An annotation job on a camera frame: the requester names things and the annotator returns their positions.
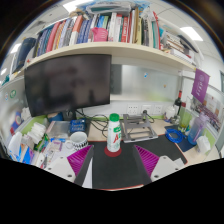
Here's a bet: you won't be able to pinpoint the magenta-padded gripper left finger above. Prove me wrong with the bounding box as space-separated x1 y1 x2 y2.
44 144 95 187

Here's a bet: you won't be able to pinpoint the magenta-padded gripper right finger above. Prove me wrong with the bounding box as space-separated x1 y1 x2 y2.
133 144 184 184

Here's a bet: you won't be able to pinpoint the white drink bottle green cap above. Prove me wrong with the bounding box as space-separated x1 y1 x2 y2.
106 113 122 153

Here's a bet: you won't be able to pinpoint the translucent purple water bottle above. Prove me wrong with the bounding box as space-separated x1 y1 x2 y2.
187 112 209 146

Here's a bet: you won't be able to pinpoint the black-and-white patterned mug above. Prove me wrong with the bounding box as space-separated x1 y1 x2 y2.
64 131 89 152

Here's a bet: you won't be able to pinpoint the grey metal laptop stand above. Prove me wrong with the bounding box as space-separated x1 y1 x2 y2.
120 112 159 144

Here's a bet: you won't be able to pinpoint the small blue box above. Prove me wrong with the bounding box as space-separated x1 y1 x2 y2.
69 119 87 134

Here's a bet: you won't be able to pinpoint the flat round red coaster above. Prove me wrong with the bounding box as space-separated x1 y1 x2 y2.
103 146 123 158

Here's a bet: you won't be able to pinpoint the black desk mat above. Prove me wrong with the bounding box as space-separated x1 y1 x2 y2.
84 134 188 191

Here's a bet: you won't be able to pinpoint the clear plastic box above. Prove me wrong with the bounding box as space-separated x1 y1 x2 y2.
46 120 72 138

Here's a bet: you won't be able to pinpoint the dark blue mouse pad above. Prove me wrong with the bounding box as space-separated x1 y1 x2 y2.
164 124 196 153

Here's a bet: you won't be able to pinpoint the white tissue stack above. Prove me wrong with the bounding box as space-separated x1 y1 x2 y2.
27 122 47 145

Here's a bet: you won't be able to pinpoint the small white jar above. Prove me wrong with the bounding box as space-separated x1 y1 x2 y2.
165 105 177 120

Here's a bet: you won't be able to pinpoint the crumpled white tissue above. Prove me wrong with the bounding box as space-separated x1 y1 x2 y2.
195 134 212 155

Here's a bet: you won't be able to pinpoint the dark wine bottle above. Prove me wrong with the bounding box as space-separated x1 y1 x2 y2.
174 89 184 116

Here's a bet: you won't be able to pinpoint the black computer monitor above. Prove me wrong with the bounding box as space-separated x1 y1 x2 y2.
23 54 113 118

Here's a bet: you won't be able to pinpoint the group photo poster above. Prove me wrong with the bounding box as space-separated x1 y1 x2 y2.
193 93 224 133

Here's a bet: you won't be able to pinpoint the purple pennant flag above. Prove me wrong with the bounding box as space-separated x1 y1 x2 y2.
190 68 211 104

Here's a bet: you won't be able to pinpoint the shelf unit with books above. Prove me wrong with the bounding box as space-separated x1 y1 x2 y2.
11 0 205 73

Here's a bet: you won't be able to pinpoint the ceiling lights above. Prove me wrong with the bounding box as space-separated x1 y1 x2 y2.
0 0 204 76

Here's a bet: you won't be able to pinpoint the black cables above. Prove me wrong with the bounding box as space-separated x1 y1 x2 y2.
74 108 111 139

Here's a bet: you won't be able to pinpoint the white wall power outlets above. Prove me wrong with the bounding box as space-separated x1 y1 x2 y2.
126 103 164 116

